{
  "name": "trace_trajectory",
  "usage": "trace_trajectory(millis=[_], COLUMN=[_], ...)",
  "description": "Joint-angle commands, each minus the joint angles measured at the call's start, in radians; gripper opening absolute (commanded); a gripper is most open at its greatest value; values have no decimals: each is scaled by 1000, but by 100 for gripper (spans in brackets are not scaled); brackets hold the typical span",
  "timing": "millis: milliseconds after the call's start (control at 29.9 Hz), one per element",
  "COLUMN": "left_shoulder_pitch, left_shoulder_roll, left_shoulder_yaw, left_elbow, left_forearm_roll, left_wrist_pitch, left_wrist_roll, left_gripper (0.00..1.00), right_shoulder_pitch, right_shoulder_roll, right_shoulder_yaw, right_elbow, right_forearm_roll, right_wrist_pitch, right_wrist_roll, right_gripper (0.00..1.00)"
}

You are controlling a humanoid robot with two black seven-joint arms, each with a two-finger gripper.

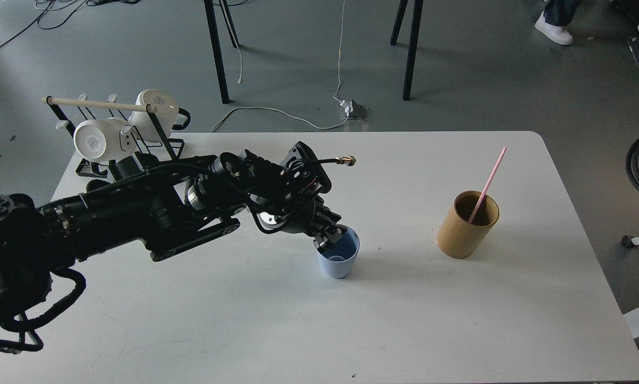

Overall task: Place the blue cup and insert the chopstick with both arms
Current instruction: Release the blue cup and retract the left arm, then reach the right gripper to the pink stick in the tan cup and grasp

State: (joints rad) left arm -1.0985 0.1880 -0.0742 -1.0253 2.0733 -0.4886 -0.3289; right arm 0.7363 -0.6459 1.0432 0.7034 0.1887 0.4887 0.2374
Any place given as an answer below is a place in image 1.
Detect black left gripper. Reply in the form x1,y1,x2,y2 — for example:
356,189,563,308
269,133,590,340
239,141,347,252

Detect blue plastic cup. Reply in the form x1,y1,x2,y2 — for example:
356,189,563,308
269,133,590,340
316,226,360,279

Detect pink chopstick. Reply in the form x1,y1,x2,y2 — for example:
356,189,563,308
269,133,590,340
467,147,507,224

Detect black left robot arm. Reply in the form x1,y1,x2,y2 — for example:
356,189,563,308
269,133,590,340
0,142,356,354

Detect floor power socket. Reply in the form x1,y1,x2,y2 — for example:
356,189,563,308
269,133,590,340
339,99,367,120

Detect bamboo cylinder holder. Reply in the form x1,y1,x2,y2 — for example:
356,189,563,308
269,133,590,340
436,190,500,259

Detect black table leg left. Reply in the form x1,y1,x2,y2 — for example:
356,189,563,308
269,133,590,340
203,1,239,105

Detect black table leg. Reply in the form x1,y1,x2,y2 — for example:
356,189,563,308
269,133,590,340
390,1,424,101
203,1,239,105

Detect white mug upper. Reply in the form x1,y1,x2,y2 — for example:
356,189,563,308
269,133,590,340
128,89,191,143

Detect white mug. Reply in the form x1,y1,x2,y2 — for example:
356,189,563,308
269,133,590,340
128,89,191,143
73,117,137,163

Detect black table leg right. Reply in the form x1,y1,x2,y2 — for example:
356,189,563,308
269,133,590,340
390,1,424,101

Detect white mug lower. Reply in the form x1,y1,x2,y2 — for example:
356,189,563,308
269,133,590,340
73,117,137,163

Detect white shoe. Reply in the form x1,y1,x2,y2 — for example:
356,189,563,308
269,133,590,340
535,12,573,46

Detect white cable on floor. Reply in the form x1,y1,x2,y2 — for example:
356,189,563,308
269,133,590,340
211,0,352,132

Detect black wire mug rack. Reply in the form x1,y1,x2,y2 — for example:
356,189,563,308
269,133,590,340
42,94,185,178

